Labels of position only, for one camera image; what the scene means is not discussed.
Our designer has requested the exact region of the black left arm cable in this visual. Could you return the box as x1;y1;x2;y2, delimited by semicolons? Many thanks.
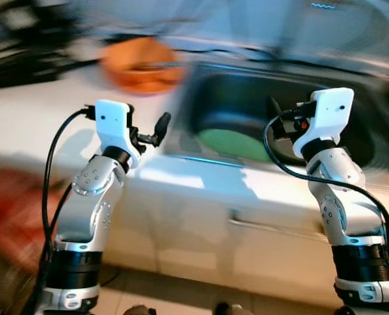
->
24;105;97;315

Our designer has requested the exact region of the white kitchen cabinet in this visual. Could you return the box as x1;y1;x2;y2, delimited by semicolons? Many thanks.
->
103;154;389;309

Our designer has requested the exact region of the red plastic bag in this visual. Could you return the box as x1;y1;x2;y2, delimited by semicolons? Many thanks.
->
0;167;54;273

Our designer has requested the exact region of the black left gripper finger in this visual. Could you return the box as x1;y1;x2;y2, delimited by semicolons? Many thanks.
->
154;112;172;146

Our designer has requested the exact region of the orange plastic bowl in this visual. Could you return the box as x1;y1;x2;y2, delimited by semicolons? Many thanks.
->
101;37;185;95

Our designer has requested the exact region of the stainless steel sink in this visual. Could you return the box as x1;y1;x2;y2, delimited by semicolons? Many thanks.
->
165;60;389;173

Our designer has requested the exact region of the long silver drawer handle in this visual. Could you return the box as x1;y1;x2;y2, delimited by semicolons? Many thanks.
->
229;213;327;240

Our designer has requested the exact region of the green round plate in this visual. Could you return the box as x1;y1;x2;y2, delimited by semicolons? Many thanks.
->
196;128;274;163

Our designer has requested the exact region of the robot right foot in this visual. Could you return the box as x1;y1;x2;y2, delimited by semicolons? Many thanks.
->
214;302;248;315

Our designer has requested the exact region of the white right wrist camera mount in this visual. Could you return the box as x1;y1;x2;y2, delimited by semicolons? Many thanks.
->
293;87;355;158

